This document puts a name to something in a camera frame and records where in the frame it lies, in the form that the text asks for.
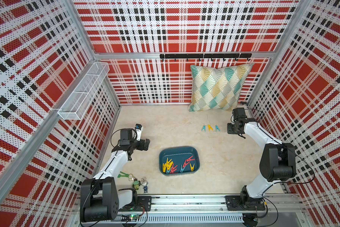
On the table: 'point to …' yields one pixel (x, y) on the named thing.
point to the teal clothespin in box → (182, 169)
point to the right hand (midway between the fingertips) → (235, 129)
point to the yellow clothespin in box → (167, 165)
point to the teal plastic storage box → (178, 160)
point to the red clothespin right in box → (185, 163)
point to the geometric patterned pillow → (218, 88)
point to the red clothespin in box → (173, 169)
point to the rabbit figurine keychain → (144, 183)
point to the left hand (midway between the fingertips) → (143, 139)
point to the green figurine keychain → (136, 184)
